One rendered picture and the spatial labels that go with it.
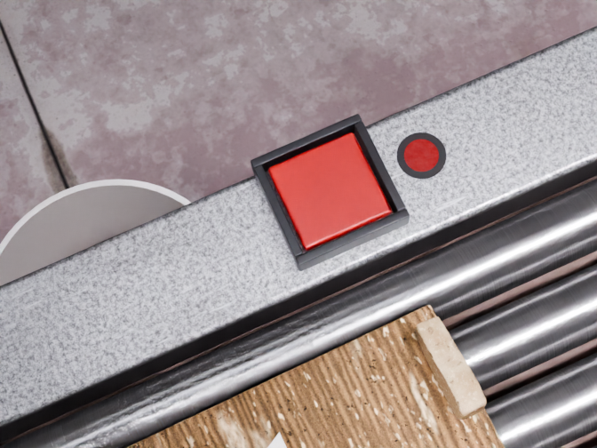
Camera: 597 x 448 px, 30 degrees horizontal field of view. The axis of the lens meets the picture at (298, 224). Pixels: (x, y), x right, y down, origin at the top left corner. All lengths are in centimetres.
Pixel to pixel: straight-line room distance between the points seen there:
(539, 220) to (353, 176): 12
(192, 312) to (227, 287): 3
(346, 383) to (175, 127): 111
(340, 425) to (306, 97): 112
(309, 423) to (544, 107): 26
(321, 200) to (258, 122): 103
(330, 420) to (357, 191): 14
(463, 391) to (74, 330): 24
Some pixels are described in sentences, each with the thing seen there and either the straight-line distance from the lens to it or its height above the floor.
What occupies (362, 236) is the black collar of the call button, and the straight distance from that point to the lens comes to 69.
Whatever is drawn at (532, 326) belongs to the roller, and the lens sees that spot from 69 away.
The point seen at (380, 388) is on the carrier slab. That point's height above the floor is 94.
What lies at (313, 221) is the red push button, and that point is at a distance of 69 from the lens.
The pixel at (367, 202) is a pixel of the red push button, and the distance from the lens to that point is 70.
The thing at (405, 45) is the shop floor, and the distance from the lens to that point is 178.
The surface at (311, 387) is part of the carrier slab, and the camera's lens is 66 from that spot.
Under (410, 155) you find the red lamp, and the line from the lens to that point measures 72.
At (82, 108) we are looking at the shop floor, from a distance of 178.
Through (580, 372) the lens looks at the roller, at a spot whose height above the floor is 92.
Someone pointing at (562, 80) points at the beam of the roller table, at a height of 92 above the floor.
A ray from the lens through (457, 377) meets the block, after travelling 64.
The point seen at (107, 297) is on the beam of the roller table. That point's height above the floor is 91.
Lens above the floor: 159
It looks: 73 degrees down
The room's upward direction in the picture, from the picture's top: 9 degrees counter-clockwise
